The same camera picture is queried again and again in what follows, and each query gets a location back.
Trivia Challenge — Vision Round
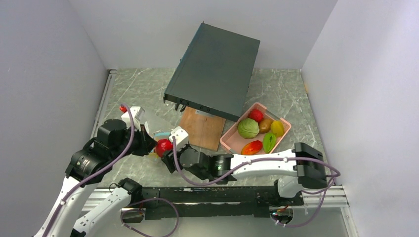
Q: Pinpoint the yellow toy walnut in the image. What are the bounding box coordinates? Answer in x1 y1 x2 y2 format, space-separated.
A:
148 153 160 159

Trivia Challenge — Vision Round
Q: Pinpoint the dark grey metal chassis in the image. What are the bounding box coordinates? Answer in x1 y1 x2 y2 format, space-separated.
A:
163 23 260 121

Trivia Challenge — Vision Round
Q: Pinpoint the red toy strawberry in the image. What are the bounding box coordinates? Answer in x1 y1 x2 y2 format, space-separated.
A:
248 109 264 123

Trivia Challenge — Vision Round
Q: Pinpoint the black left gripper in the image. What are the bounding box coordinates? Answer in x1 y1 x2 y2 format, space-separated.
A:
111 123 158 160

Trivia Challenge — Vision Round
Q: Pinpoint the red toy apple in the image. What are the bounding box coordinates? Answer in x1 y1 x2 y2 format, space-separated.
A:
155 139 173 158

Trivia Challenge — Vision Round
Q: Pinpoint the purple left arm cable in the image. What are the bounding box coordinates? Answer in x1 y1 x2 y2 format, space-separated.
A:
41 104 180 237

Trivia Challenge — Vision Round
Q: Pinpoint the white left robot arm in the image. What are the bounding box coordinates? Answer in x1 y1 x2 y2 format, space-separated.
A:
35 118 157 237

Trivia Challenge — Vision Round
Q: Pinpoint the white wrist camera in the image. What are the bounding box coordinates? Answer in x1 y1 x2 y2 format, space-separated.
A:
168 126 189 152
119 105 145 126

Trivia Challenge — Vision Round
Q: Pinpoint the wooden cutting board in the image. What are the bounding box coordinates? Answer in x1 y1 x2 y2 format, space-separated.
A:
179 107 226 151

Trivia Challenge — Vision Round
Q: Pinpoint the pink perforated plastic basket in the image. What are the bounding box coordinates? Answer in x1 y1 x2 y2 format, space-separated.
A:
220 102 292 154

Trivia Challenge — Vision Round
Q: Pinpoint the aluminium side rail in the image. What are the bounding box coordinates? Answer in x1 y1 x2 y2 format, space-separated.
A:
52 69 118 237

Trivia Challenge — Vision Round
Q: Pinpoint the green toy cabbage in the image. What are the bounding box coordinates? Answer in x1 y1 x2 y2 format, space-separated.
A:
237 118 259 139

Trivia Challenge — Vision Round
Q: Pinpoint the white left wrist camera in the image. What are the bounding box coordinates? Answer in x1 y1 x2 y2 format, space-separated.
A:
119 105 145 126

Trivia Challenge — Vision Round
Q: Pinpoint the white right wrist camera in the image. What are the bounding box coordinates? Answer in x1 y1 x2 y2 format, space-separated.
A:
168 126 189 152

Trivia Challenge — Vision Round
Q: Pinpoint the red orange toy mango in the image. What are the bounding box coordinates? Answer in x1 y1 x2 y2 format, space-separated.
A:
241 140 263 155

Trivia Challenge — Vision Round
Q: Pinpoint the brown toy kiwi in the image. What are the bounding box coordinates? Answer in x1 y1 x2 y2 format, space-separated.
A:
258 118 273 134

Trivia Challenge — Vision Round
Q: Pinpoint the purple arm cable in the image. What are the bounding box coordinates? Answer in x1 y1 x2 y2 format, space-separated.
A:
171 137 342 229
41 104 180 237

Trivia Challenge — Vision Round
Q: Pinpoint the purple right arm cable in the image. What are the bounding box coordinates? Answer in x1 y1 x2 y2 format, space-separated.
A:
171 137 342 229

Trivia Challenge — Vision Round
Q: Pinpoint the clear zip top bag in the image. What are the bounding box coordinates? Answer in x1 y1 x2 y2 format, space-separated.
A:
135 107 175 153

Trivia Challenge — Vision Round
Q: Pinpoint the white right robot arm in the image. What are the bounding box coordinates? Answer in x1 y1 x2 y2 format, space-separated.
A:
161 142 329 205

